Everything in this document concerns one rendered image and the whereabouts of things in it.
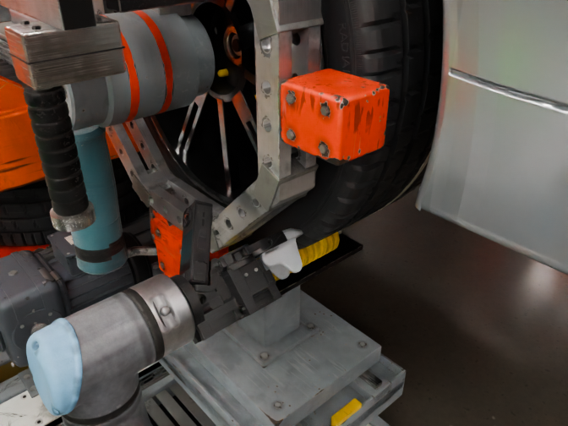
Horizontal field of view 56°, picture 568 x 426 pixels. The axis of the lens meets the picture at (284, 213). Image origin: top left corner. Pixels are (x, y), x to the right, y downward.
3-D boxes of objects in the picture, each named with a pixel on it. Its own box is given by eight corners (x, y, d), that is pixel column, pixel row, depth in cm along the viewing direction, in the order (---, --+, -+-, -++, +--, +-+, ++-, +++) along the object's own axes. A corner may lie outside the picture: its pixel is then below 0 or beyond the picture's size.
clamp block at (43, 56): (128, 73, 52) (120, 16, 49) (35, 92, 47) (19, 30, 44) (106, 62, 55) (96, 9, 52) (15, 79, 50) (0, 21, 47)
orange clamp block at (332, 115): (326, 125, 63) (385, 148, 57) (276, 142, 59) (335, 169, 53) (329, 66, 60) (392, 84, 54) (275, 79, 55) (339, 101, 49)
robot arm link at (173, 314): (119, 297, 66) (138, 278, 58) (154, 281, 68) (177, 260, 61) (151, 362, 65) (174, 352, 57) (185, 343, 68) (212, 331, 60)
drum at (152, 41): (222, 111, 77) (216, 10, 70) (81, 151, 65) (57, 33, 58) (172, 90, 86) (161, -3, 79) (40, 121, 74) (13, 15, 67)
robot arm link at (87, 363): (33, 389, 60) (8, 321, 55) (133, 337, 67) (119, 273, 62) (64, 442, 54) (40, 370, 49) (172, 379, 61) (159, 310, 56)
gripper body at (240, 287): (261, 305, 74) (188, 347, 67) (232, 250, 75) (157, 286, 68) (287, 293, 67) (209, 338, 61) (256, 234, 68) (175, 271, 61)
